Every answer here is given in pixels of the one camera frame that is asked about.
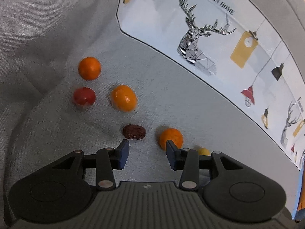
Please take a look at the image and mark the small bare orange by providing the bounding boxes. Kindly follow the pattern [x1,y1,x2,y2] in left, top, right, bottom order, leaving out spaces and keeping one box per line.
[78,57,102,81]

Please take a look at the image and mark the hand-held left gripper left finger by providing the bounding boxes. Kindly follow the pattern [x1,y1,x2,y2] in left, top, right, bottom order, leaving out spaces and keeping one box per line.
[43,139,130,192]

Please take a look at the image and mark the grey headboard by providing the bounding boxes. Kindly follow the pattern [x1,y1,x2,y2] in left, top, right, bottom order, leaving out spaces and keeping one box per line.
[269,0,305,60]

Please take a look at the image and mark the large bare orange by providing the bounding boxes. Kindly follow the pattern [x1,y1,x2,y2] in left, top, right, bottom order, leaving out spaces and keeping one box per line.
[159,128,184,151]

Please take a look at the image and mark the dried red date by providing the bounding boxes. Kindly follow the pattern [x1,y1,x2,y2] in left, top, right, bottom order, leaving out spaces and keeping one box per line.
[123,124,146,140]

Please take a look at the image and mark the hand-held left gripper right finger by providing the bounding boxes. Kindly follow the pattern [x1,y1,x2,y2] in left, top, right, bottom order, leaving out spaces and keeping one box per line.
[166,140,253,192]

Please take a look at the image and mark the plastic-wrapped orange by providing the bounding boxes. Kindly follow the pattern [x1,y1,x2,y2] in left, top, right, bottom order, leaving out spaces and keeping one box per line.
[110,85,138,112]

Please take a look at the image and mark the plastic-wrapped red fruit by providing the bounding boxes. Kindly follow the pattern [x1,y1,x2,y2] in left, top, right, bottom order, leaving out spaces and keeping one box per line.
[73,87,96,110]

